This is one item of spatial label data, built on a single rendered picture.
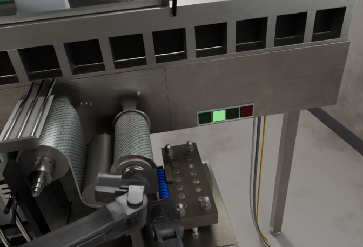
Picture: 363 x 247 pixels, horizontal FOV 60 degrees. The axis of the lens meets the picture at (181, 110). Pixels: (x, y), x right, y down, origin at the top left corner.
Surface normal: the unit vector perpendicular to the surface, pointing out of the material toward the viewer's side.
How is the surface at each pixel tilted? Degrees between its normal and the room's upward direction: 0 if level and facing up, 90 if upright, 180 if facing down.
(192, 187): 0
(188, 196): 0
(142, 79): 90
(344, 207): 0
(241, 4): 90
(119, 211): 13
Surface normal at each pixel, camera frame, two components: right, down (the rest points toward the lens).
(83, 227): 0.14, -0.83
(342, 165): -0.07, -0.83
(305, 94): 0.16, 0.54
